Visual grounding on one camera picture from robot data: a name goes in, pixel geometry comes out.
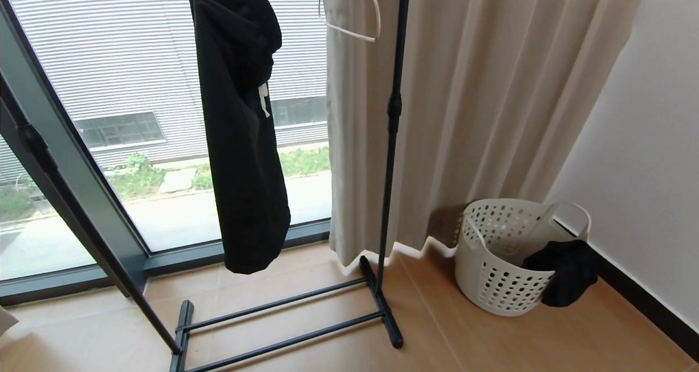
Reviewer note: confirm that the window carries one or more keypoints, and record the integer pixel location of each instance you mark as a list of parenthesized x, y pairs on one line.
[(109, 60)]

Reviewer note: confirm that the black clothes rack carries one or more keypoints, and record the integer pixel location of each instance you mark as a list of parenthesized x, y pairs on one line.
[(389, 142)]

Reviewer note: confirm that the black shorts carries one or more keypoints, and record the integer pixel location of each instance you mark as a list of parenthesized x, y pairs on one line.
[(240, 142)]

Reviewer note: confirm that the black garment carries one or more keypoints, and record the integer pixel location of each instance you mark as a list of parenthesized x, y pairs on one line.
[(568, 273)]

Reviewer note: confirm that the white laundry basket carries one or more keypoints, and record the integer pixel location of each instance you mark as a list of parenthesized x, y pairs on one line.
[(491, 284)]

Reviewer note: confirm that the pink clothes hanger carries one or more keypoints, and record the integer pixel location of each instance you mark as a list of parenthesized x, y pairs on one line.
[(349, 31)]

